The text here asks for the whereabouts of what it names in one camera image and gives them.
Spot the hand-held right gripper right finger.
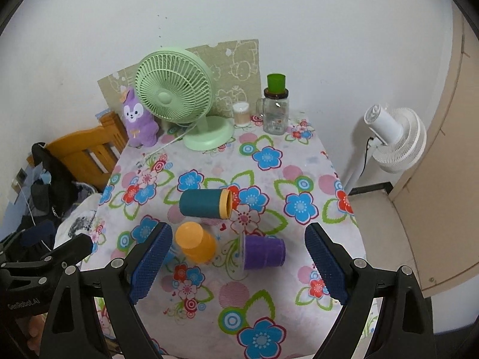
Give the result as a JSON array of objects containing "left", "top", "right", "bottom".
[{"left": 304, "top": 222, "right": 439, "bottom": 359}]

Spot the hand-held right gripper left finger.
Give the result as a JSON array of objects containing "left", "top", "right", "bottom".
[{"left": 39, "top": 222, "right": 174, "bottom": 359}]

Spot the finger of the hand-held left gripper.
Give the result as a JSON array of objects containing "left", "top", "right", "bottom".
[{"left": 0, "top": 234, "right": 94, "bottom": 270}]

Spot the purple cup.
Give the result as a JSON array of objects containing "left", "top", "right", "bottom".
[{"left": 242, "top": 234, "right": 287, "bottom": 271}]

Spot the teal cup with orange rim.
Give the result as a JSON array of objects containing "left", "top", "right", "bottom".
[{"left": 179, "top": 188, "right": 233, "bottom": 220}]

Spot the green plastic cup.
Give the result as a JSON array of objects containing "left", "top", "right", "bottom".
[{"left": 266, "top": 73, "right": 288, "bottom": 94}]

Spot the white printed garment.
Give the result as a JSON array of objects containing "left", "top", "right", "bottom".
[{"left": 53, "top": 194, "right": 102, "bottom": 249}]

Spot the pile of dark clothes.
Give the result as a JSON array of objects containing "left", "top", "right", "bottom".
[{"left": 0, "top": 142, "right": 98, "bottom": 267}]

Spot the floral tablecloth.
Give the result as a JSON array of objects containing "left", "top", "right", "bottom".
[{"left": 80, "top": 110, "right": 385, "bottom": 359}]

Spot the beige door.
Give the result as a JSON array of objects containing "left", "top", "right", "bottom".
[{"left": 388, "top": 5, "right": 479, "bottom": 297}]

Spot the purple plush rabbit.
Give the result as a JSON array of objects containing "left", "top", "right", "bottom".
[{"left": 120, "top": 86, "right": 160, "bottom": 148}]

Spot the white standing fan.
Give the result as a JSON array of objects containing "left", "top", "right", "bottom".
[{"left": 342, "top": 105, "right": 428, "bottom": 196}]

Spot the cotton swab container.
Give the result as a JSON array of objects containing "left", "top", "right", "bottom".
[{"left": 232, "top": 101, "right": 251, "bottom": 127}]

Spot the green desk fan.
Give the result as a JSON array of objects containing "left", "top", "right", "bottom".
[{"left": 134, "top": 47, "right": 236, "bottom": 152}]

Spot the beige printed board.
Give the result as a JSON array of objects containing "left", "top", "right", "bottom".
[{"left": 98, "top": 38, "right": 261, "bottom": 121}]

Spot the white fan cable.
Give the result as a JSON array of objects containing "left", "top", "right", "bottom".
[{"left": 138, "top": 129, "right": 196, "bottom": 168}]

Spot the glass jar with handle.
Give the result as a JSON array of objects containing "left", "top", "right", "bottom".
[{"left": 255, "top": 87, "right": 291, "bottom": 135}]

